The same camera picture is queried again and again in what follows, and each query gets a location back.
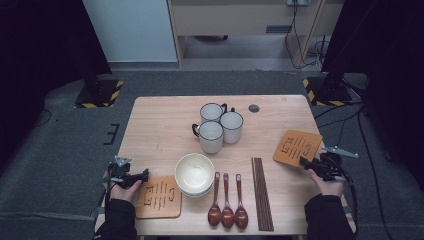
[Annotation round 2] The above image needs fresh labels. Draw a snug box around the row of brown chopsticks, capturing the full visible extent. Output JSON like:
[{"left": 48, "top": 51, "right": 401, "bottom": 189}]
[{"left": 250, "top": 157, "right": 275, "bottom": 233}]

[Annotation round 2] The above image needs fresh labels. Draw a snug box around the white mug black rim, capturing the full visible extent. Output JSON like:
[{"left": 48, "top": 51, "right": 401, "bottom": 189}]
[
  {"left": 199, "top": 102, "right": 229, "bottom": 124},
  {"left": 191, "top": 120, "right": 225, "bottom": 155},
  {"left": 219, "top": 107, "right": 244, "bottom": 145}
]

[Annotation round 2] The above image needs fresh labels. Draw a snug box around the person's right hand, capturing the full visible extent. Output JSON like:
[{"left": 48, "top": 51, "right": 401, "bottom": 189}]
[{"left": 308, "top": 168, "right": 345, "bottom": 198}]

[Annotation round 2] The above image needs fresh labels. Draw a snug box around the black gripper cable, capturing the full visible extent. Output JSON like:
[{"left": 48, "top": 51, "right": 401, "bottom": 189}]
[
  {"left": 98, "top": 162, "right": 116, "bottom": 218},
  {"left": 338, "top": 166, "right": 360, "bottom": 234}
]

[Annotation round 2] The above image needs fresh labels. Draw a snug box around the grey tape strip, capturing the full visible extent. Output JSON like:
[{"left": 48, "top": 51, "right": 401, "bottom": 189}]
[{"left": 89, "top": 207, "right": 108, "bottom": 219}]

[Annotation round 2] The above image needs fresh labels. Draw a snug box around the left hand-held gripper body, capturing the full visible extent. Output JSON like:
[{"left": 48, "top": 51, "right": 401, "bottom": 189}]
[{"left": 107, "top": 155, "right": 135, "bottom": 190}]

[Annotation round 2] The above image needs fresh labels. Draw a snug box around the pale partition panel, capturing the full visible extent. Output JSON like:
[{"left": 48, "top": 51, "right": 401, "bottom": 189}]
[{"left": 82, "top": 0, "right": 178, "bottom": 63}]

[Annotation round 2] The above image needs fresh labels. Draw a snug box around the black curtain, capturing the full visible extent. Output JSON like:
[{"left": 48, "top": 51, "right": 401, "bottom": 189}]
[
  {"left": 0, "top": 0, "right": 113, "bottom": 168},
  {"left": 321, "top": 0, "right": 424, "bottom": 191}
]

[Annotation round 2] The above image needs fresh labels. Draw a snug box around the reddish brown wooden spoon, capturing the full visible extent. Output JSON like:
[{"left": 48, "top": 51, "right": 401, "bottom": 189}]
[
  {"left": 221, "top": 172, "right": 235, "bottom": 230},
  {"left": 234, "top": 173, "right": 249, "bottom": 230},
  {"left": 207, "top": 171, "right": 222, "bottom": 227}
]

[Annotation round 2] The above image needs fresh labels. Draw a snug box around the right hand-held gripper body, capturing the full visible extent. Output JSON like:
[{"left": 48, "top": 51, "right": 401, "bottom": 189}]
[{"left": 312, "top": 145, "right": 360, "bottom": 183}]

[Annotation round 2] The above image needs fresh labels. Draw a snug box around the grey desk handle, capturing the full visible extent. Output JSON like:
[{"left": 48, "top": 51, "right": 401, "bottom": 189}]
[{"left": 265, "top": 24, "right": 293, "bottom": 34}]

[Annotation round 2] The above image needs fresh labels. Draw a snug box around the person's left hand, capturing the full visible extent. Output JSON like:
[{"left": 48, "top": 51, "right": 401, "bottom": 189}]
[{"left": 103, "top": 171, "right": 143, "bottom": 203}]

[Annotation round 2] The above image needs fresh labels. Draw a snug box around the black stand hazard striped base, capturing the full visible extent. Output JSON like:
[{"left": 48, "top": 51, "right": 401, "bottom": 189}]
[
  {"left": 74, "top": 59, "right": 124, "bottom": 110},
  {"left": 301, "top": 49, "right": 355, "bottom": 108}
]

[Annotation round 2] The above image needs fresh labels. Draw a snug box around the carved wooden coaster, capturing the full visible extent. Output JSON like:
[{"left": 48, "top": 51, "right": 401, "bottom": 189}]
[
  {"left": 272, "top": 129, "right": 324, "bottom": 169},
  {"left": 135, "top": 175, "right": 183, "bottom": 220}
]

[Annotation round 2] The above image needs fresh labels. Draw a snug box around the black floor tape mark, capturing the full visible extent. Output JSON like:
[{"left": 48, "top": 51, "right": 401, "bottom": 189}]
[{"left": 103, "top": 123, "right": 121, "bottom": 146}]

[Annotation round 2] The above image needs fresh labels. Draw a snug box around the long black floor cable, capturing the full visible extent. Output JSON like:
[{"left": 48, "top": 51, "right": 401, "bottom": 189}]
[{"left": 357, "top": 109, "right": 396, "bottom": 240}]

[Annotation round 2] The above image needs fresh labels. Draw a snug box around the black hanging cable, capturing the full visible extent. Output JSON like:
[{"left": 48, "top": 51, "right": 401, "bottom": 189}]
[
  {"left": 284, "top": 1, "right": 318, "bottom": 71},
  {"left": 313, "top": 34, "right": 329, "bottom": 73}
]

